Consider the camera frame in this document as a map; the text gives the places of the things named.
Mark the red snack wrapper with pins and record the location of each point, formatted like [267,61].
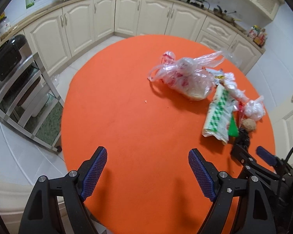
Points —
[240,108]

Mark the steel wok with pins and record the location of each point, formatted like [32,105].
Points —
[217,11]

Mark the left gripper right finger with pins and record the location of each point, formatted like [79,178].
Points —
[253,214]

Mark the clear twisted plastic wrapper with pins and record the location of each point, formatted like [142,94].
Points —
[229,83]

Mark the metal shelf rack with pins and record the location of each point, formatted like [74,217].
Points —
[31,104]

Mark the white door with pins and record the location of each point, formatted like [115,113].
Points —
[282,119]

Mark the lower kitchen cabinets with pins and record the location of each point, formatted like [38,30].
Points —
[63,32]

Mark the clear bag with bread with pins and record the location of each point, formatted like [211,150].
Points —
[187,76]

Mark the white lidded jar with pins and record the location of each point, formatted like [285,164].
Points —
[4,27]

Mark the black plastic bag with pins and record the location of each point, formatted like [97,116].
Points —
[243,139]

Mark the condiment bottles group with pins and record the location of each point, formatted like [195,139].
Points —
[258,35]

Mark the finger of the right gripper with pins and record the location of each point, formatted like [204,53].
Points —
[268,158]
[252,168]

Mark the white rolled plastic bag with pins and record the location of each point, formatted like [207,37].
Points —
[254,109]

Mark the green dish soap bottle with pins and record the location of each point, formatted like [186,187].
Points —
[29,3]

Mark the orange round table mat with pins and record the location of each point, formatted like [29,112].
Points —
[147,185]

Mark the green checkered wrapper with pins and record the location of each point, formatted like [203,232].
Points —
[219,115]

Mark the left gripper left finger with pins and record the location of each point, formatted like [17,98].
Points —
[42,214]

